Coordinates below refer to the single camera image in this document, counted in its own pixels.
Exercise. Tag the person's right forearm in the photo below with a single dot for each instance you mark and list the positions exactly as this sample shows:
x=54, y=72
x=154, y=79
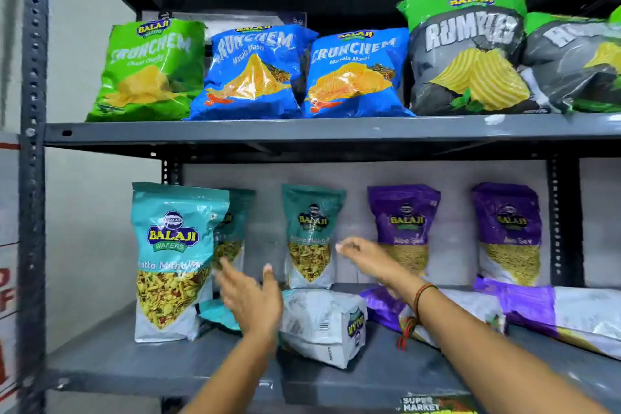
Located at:
x=485, y=360

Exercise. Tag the grey metal shelf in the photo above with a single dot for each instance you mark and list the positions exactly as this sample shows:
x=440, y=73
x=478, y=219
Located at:
x=291, y=130

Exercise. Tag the person's left hand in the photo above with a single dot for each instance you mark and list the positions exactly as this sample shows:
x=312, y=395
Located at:
x=252, y=304

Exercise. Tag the person's right hand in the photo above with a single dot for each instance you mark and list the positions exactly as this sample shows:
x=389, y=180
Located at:
x=378, y=263

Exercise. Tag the person's left forearm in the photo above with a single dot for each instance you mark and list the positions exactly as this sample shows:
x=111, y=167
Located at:
x=228, y=379

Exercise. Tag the black Rumbles bag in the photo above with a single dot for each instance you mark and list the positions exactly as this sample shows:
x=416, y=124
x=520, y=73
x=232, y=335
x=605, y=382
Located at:
x=572, y=64
x=466, y=54

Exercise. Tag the blue Crunchem bag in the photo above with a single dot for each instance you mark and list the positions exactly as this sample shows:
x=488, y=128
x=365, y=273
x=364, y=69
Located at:
x=247, y=74
x=354, y=74

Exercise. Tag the white red wall sign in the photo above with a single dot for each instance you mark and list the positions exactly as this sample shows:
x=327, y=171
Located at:
x=7, y=282

